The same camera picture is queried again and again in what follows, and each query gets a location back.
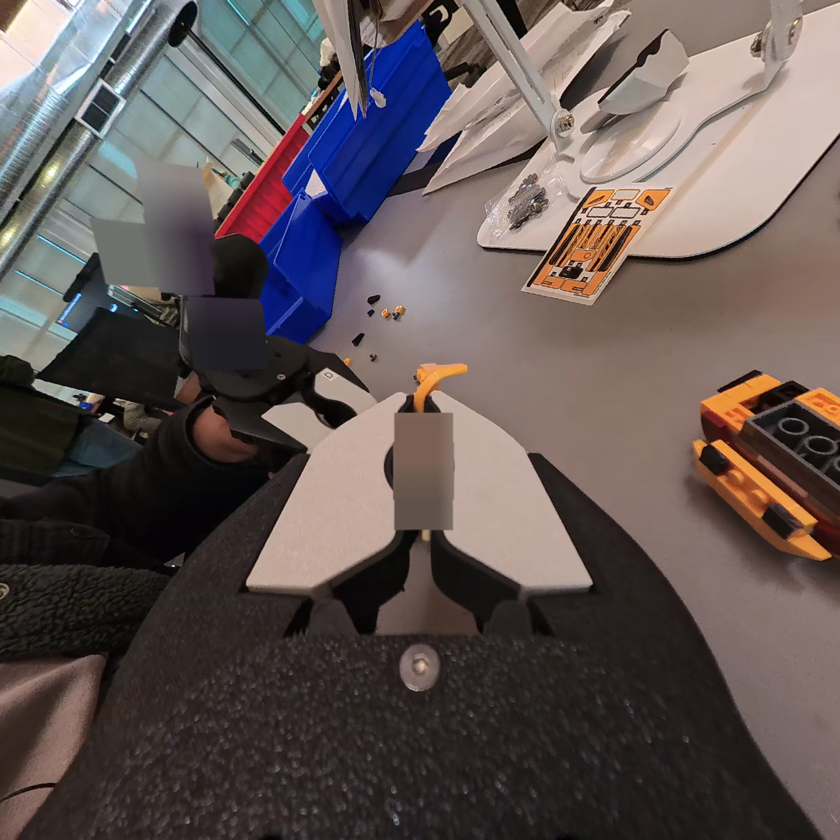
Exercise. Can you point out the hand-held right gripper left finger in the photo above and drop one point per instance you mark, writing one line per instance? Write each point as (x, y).
(321, 518)

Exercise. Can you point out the red plastic bin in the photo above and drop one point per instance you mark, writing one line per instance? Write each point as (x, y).
(262, 190)

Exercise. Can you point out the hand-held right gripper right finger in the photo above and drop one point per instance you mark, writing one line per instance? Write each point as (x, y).
(512, 518)

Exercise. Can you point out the person's left hand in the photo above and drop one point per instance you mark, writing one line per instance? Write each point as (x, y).
(213, 436)

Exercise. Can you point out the orange black lego car section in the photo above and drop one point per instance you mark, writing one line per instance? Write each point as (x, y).
(741, 485)

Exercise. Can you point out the grey wedge plate black edge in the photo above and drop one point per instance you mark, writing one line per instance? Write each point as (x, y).
(646, 79)

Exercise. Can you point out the person's left forearm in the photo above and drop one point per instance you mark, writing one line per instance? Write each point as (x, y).
(131, 499)

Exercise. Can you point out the clear bag of small parts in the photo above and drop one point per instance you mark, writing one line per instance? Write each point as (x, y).
(525, 200)

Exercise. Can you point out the black studio lamp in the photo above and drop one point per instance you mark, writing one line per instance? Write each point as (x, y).
(184, 23)

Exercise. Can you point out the black laptop screen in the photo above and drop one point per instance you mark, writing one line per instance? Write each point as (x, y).
(111, 354)

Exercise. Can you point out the crumpled white paper bag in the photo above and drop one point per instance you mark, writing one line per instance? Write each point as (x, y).
(485, 111)

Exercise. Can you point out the computer monitor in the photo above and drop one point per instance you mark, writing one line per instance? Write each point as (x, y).
(82, 295)

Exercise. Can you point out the orange lego wheel arch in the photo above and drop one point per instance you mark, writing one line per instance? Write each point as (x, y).
(436, 380)

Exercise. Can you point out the blue plastic bin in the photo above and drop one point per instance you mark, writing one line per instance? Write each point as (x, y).
(295, 289)
(394, 131)

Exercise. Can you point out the silver ventilation duct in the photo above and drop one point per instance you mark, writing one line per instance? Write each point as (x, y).
(141, 72)

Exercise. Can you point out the metal book stand bracket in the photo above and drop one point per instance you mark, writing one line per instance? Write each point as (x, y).
(781, 33)

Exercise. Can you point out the orange lego sticker sheet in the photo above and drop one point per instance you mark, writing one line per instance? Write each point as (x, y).
(590, 256)

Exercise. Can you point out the scatter of small lego pieces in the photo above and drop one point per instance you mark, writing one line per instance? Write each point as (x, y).
(358, 340)

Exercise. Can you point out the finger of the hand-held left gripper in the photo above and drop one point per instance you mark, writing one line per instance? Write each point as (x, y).
(358, 399)
(295, 423)

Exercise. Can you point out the person's pale hoodie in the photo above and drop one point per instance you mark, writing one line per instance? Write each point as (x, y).
(39, 722)

